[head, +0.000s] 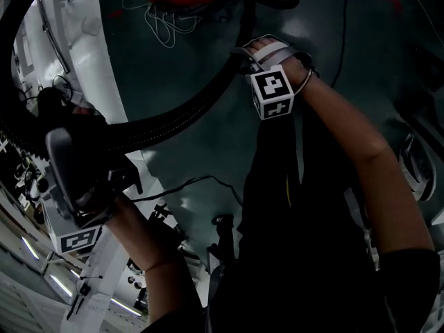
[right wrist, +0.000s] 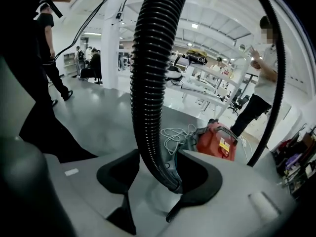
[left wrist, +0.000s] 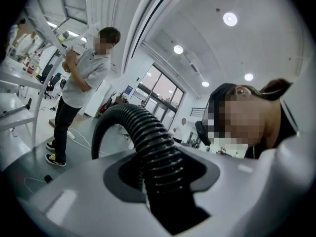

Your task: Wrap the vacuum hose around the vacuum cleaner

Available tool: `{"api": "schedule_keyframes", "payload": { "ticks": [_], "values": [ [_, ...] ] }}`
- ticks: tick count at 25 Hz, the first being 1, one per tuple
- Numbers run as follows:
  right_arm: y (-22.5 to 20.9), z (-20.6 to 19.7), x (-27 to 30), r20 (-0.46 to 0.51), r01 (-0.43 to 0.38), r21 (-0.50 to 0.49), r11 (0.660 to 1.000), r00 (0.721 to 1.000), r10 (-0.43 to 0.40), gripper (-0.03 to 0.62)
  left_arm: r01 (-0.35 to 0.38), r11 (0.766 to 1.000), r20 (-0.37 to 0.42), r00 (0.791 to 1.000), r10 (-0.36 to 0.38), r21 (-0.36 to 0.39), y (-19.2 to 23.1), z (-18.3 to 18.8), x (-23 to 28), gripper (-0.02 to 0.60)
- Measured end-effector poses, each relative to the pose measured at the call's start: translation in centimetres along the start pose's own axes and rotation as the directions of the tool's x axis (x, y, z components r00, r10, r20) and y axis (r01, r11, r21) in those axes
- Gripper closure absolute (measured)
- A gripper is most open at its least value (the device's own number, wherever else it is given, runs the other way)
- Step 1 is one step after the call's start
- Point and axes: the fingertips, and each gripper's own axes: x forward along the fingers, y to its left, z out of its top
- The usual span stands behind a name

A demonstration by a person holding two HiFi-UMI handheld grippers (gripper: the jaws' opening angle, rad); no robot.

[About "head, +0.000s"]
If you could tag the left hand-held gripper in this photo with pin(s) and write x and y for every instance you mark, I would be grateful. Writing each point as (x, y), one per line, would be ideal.
(79, 241)

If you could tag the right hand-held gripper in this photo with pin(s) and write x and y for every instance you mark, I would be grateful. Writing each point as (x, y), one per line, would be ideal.
(274, 89)

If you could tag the person's left forearm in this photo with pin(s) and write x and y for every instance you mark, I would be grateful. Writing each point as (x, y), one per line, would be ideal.
(149, 248)

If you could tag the person's right forearm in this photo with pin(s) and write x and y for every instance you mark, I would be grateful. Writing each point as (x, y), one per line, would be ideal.
(364, 151)

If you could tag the person's right hand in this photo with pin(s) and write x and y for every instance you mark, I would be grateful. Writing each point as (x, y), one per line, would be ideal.
(298, 69)

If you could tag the white curved counter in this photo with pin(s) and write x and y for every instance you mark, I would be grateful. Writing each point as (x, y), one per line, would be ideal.
(90, 64)

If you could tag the grey metal wand tube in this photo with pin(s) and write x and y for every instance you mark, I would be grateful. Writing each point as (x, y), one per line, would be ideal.
(53, 36)

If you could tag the person's black clothing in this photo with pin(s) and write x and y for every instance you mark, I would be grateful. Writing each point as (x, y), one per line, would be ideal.
(295, 220)

